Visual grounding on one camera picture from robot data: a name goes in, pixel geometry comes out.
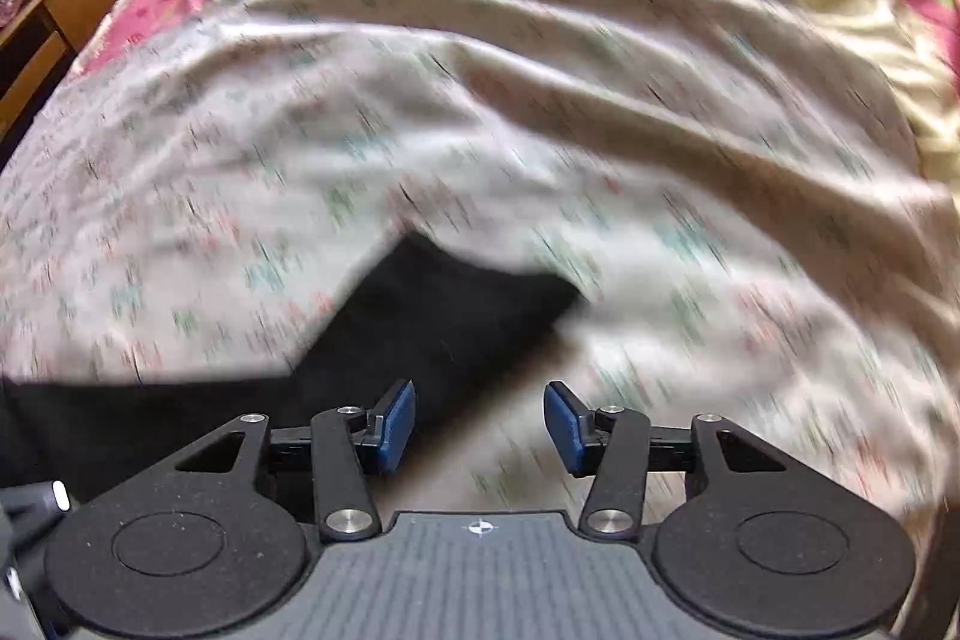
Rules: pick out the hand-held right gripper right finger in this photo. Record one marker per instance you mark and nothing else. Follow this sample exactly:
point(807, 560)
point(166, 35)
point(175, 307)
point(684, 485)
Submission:
point(566, 426)

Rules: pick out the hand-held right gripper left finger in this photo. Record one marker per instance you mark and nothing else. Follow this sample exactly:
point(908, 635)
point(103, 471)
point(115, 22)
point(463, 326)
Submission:
point(396, 426)

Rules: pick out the black pants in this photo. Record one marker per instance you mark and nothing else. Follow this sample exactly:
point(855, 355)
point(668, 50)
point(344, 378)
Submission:
point(420, 325)

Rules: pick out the floral patchwork bed sheet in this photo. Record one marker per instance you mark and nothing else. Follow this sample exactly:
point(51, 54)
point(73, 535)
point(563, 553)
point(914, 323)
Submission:
point(600, 123)

